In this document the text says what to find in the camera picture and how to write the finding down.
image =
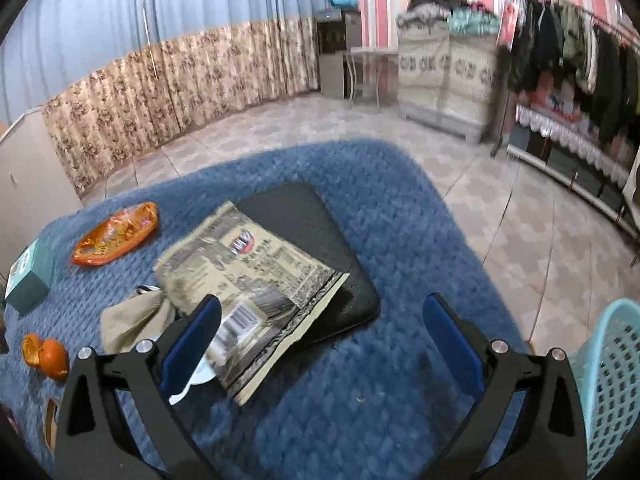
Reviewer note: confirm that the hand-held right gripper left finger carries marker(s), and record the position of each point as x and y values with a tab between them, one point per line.
192	345

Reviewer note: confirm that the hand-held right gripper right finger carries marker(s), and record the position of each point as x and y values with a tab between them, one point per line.
452	345

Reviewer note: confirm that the beige cloth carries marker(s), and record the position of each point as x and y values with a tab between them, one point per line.
130	320

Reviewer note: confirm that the grey printed foil bag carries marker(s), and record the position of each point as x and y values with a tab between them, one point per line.
260	270

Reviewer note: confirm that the orange snack packet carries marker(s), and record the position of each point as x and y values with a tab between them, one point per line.
115	235

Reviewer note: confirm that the light blue plastic basket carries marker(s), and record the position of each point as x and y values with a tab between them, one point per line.
610	375

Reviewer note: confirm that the white paper card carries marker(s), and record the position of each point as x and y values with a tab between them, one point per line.
200	375

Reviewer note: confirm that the blue knitted blanket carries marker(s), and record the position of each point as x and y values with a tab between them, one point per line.
350	385

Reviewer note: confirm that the brown wooden tray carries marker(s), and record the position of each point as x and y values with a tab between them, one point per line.
50	425

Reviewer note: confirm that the black flat case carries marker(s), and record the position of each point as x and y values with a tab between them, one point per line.
310	230

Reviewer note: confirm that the teal tissue box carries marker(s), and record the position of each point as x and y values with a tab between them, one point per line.
30	280

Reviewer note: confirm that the low dark cabinet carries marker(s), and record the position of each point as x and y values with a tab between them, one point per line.
560	160

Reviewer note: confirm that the metal clothes rack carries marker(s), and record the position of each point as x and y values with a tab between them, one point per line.
500	130

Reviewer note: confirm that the white cabinet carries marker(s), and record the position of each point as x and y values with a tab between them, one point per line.
30	185

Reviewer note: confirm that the white lace cloth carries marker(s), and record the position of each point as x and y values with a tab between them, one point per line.
575	140

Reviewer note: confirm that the red plastic item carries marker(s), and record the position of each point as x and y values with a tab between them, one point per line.
555	102

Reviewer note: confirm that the patterned beige cloth cover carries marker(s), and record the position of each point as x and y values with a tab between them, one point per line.
450	70

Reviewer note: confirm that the blue floral curtain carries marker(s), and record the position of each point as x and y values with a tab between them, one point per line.
150	60

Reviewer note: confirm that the grey water dispenser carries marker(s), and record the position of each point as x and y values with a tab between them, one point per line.
332	70

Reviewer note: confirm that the small white metal table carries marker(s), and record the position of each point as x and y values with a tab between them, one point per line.
372	51

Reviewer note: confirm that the teal patterned garment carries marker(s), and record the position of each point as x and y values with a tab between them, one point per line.
472	22

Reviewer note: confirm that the row of hanging clothes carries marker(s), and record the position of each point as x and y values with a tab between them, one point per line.
575	45

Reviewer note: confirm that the pink hanging bag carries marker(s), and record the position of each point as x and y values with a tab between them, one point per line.
507	25

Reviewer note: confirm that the grey garment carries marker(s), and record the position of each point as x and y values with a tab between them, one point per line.
422	16

